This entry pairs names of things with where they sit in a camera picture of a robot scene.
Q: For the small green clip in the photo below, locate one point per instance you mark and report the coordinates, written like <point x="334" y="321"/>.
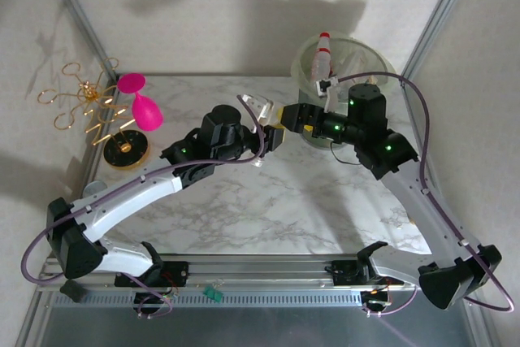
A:
<point x="212" y="293"/>

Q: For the aluminium table side rail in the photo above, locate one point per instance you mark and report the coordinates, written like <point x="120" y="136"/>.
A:
<point x="413" y="119"/>
<point x="92" y="164"/>

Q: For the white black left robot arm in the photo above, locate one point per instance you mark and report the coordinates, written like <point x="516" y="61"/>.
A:
<point x="134" y="196"/>

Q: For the small circuit board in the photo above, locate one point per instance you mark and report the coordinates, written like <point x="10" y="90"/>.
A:
<point x="375" y="301"/>
<point x="168" y="295"/>

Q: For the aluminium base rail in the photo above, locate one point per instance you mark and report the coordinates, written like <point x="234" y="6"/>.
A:
<point x="260" y="271"/>

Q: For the grey metal panel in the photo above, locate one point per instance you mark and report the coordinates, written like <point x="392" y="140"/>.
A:
<point x="264" y="330"/>

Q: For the pink plastic goblet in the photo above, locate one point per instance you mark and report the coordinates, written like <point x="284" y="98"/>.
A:
<point x="146" y="113"/>

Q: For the clear bottle red cap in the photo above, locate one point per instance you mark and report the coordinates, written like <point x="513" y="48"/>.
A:
<point x="321" y="62"/>

